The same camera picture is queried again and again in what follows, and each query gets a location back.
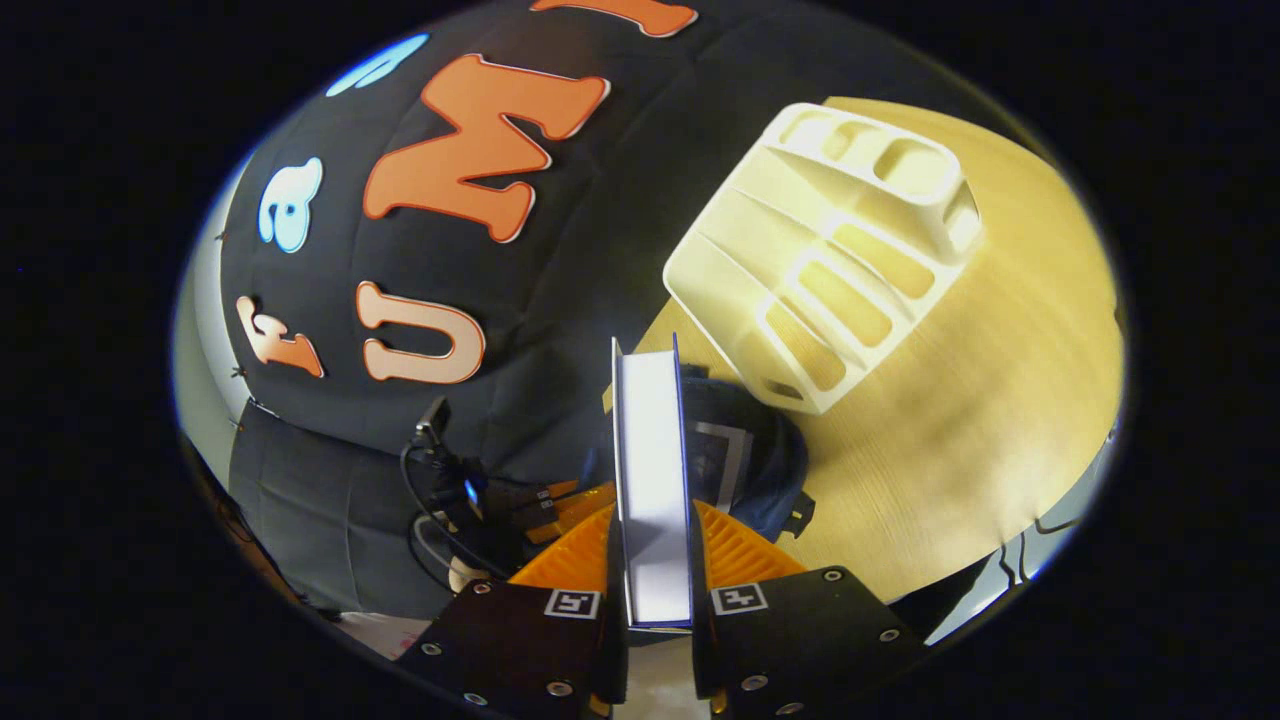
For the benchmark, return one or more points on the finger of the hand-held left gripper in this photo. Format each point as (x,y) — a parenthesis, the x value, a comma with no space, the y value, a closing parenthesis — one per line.
(575,505)

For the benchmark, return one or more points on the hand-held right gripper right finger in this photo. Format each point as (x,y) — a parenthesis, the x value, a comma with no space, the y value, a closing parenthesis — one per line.
(800,640)

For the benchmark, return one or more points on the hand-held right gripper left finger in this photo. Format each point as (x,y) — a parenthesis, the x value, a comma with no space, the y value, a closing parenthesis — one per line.
(520,645)

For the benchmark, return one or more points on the blue schoolbag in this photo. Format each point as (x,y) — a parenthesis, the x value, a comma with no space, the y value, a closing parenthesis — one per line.
(770,470)

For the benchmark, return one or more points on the white bookshelf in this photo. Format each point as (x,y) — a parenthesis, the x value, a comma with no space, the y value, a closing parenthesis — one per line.
(800,250)

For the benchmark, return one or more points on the black backdrop cloth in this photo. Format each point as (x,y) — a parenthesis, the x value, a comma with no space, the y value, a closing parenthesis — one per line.
(560,300)

